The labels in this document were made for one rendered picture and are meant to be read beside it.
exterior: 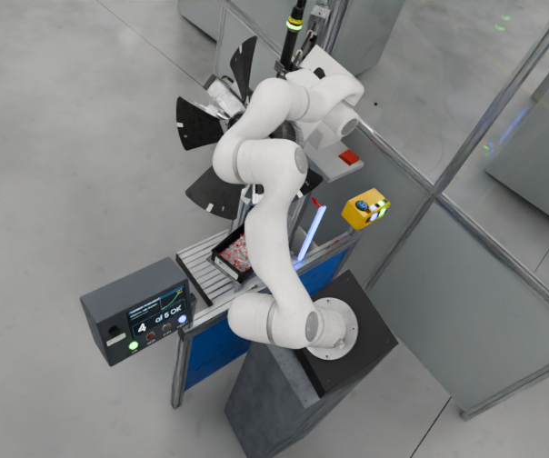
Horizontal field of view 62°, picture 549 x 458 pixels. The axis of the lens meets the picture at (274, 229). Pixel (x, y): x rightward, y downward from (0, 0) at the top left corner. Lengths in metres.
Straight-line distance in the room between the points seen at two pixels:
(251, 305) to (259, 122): 0.43
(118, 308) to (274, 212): 0.48
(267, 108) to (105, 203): 2.14
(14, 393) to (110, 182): 1.39
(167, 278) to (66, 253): 1.64
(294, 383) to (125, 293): 0.62
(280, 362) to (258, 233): 0.63
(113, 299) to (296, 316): 0.48
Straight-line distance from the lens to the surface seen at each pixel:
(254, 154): 1.01
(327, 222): 2.81
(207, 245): 2.79
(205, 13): 4.56
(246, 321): 1.13
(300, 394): 1.54
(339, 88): 1.31
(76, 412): 2.47
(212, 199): 1.83
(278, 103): 1.07
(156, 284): 1.27
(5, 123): 3.68
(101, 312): 1.24
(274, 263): 1.05
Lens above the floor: 2.34
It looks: 50 degrees down
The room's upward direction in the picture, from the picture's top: 19 degrees clockwise
